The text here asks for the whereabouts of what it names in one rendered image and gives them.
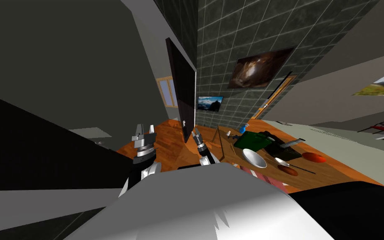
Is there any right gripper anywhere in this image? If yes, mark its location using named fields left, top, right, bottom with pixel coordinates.
left=192, top=128, right=207, bottom=148

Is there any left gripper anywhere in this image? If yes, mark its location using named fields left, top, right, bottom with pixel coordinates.
left=132, top=124, right=157, bottom=149

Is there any wooden framed window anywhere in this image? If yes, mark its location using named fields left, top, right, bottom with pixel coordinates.
left=156, top=75, right=179, bottom=108

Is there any dark brown door leaf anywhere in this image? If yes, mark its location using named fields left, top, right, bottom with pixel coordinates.
left=165, top=37, right=197, bottom=144

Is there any dark green box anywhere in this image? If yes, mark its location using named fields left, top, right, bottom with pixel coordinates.
left=233, top=130, right=273, bottom=153

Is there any silver round bowl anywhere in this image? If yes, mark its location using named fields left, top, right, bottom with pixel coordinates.
left=242, top=148, right=268, bottom=169

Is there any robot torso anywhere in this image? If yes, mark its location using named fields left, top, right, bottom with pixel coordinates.
left=63, top=162, right=337, bottom=240

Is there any brown wooden table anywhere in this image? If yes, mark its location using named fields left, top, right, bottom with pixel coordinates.
left=212, top=125, right=333, bottom=195

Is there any light wooden door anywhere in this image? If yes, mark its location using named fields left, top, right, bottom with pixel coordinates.
left=251, top=75, right=297, bottom=120

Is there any brown bread loaf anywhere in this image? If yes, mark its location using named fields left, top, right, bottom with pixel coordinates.
left=277, top=165, right=299, bottom=177

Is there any red tomato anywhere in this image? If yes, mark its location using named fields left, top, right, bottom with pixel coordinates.
left=302, top=152, right=327, bottom=164

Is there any blue mountain wall picture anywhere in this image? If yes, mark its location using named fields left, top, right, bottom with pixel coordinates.
left=197, top=95, right=224, bottom=113

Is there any brown swirl wall picture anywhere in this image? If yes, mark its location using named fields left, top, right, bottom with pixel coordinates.
left=227, top=47, right=295, bottom=89

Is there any silver spoon black handle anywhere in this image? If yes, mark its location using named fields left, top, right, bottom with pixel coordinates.
left=274, top=157, right=317, bottom=175

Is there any green meadow wall picture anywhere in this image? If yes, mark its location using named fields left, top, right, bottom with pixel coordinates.
left=352, top=73, right=384, bottom=97

